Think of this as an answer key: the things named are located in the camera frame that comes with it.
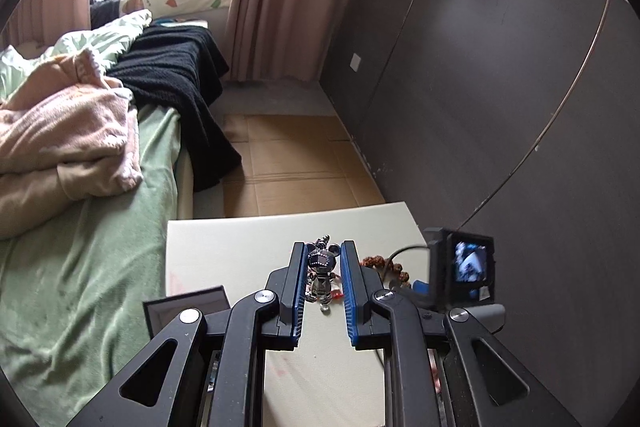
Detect flattened cardboard sheets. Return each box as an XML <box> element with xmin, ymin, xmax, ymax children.
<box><xmin>220</xmin><ymin>114</ymin><xmax>386</xmax><ymax>218</ymax></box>

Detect pink blanket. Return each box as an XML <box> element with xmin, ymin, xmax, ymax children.
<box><xmin>0</xmin><ymin>49</ymin><xmax>146</xmax><ymax>240</ymax></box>

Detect pale green quilt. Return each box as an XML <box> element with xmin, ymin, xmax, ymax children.
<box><xmin>0</xmin><ymin>9</ymin><xmax>153</xmax><ymax>100</ymax></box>

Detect green bed sheet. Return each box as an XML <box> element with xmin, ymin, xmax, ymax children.
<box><xmin>0</xmin><ymin>104</ymin><xmax>196</xmax><ymax>408</ymax></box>

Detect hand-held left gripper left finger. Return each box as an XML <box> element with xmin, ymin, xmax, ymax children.
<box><xmin>65</xmin><ymin>241</ymin><xmax>307</xmax><ymax>427</ymax></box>

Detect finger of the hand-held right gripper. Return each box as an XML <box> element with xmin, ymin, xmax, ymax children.
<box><xmin>407</xmin><ymin>279</ymin><xmax>436</xmax><ymax>310</ymax></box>

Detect black cable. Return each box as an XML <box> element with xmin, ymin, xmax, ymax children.
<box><xmin>387</xmin><ymin>246</ymin><xmax>431</xmax><ymax>288</ymax></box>

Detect silver bear keychain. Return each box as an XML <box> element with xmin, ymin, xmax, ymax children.
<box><xmin>302</xmin><ymin>234</ymin><xmax>341</xmax><ymax>314</ymax></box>

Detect black knit blanket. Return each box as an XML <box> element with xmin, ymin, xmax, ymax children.
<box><xmin>107</xmin><ymin>24</ymin><xmax>243</xmax><ymax>192</ymax></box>

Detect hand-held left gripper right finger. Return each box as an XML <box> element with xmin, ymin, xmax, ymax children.
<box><xmin>341</xmin><ymin>239</ymin><xmax>583</xmax><ymax>427</ymax></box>

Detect black jewelry box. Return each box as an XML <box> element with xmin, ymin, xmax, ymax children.
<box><xmin>142</xmin><ymin>286</ymin><xmax>232</xmax><ymax>340</ymax></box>

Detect dark brown wardrobe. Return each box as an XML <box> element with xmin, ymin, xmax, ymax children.
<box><xmin>320</xmin><ymin>0</ymin><xmax>640</xmax><ymax>358</ymax></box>

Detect white low table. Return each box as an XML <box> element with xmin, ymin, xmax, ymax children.
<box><xmin>165</xmin><ymin>202</ymin><xmax>431</xmax><ymax>427</ymax></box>

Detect red-brown bead bracelet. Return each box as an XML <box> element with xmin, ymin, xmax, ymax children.
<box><xmin>361</xmin><ymin>254</ymin><xmax>411</xmax><ymax>288</ymax></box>

